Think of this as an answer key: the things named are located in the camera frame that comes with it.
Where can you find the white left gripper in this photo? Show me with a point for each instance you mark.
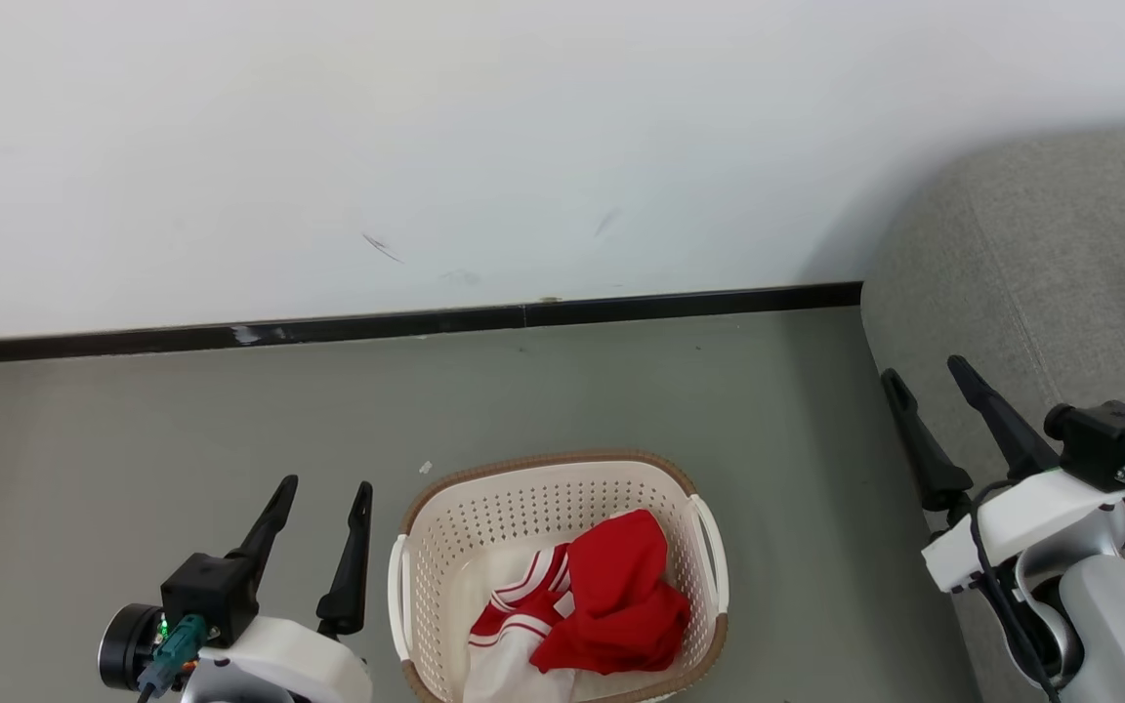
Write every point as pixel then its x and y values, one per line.
pixel 289 664

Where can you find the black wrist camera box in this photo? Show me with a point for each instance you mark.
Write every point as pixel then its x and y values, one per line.
pixel 211 591
pixel 1104 439

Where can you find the black baseboard strip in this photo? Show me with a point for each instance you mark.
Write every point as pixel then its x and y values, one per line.
pixel 377 322

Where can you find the red white striped garment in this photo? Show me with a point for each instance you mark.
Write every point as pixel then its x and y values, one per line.
pixel 514 635

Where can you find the teal left camera plug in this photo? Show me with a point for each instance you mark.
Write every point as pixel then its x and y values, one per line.
pixel 177 649

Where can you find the plain red garment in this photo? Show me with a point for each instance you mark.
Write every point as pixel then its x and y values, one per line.
pixel 621 596

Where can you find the grey fabric sofa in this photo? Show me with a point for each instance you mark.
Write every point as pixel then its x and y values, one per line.
pixel 1031 273

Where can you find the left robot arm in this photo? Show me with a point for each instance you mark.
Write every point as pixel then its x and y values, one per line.
pixel 128 644

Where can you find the white perforated laundry basket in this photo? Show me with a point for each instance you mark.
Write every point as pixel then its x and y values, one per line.
pixel 484 527

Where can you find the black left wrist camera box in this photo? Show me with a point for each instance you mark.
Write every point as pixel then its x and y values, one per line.
pixel 211 591

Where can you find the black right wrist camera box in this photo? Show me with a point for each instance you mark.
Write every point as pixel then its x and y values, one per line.
pixel 1104 439

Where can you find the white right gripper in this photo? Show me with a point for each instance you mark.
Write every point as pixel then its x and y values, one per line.
pixel 1021 517

